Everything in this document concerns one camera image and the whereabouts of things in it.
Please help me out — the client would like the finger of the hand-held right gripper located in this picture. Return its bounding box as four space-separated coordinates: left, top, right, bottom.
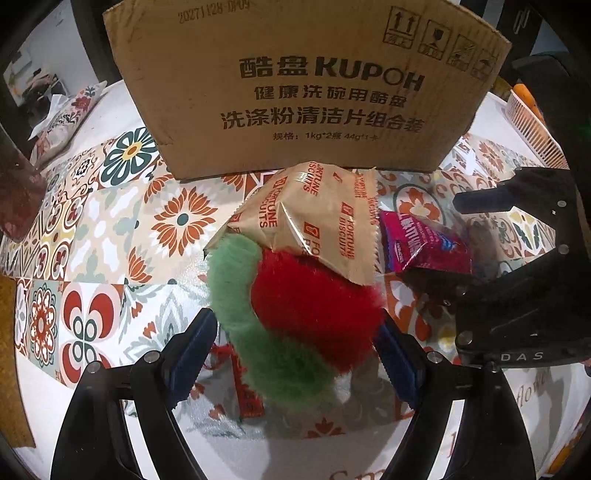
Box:
452 167 585 309
510 51 591 158

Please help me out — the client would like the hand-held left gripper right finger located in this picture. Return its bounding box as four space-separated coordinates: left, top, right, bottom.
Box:
374 316 525 480

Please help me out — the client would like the gold snack packet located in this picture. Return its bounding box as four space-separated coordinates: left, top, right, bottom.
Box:
203 161 380 288

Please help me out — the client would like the glass vase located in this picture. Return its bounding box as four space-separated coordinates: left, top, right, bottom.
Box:
0 124 49 238

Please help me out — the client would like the red and green plush toy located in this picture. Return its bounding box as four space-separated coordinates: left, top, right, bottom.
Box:
205 233 386 421

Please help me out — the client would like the tile pattern table runner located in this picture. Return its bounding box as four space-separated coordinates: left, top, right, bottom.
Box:
0 129 568 439

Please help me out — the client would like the white plastic fruit basket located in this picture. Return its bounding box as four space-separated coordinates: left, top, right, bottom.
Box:
507 89 571 171

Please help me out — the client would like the brown cardboard box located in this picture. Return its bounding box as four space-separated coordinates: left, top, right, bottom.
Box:
102 0 512 182

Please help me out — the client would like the woven straw basket box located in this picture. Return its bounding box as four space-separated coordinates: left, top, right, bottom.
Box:
0 276 35 446

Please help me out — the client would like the floral fabric pouch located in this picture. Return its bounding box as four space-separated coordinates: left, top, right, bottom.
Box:
28 82 109 164

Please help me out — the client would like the pile of oranges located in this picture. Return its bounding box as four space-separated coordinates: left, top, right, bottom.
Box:
513 84 546 123

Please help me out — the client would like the white storage rack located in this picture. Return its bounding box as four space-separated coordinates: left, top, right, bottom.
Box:
2 34 70 114

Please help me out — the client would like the magenta snack packet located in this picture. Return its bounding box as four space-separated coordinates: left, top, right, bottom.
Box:
378 208 472 275

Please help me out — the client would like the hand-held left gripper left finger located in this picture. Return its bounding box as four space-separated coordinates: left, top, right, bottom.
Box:
58 308 218 480

